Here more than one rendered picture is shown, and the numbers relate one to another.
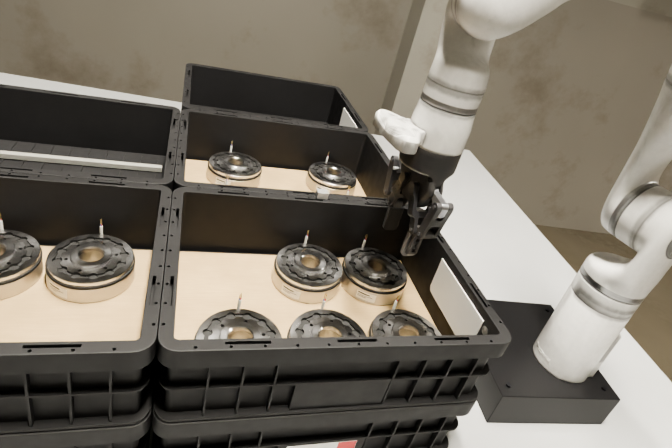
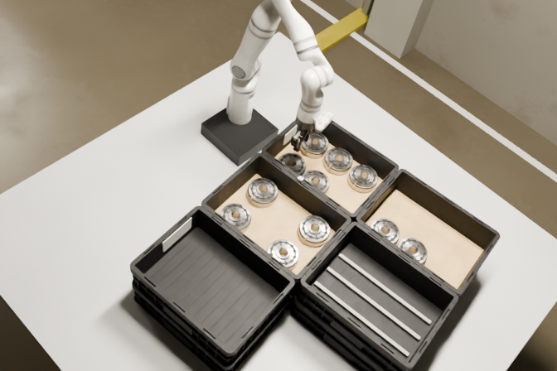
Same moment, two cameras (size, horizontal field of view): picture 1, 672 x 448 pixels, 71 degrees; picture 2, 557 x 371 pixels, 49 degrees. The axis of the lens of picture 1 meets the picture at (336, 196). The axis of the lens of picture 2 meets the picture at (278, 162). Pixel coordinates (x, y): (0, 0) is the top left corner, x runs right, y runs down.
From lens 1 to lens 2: 217 cm
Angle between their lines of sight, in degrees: 89
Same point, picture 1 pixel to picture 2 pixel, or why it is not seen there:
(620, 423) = not seen: hidden behind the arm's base
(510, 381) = (269, 127)
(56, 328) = (401, 222)
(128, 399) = (398, 185)
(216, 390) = (379, 171)
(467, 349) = not seen: hidden behind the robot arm
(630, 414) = (224, 99)
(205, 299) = (354, 203)
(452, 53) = (318, 94)
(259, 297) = (336, 191)
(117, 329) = (386, 211)
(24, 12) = not seen: outside the picture
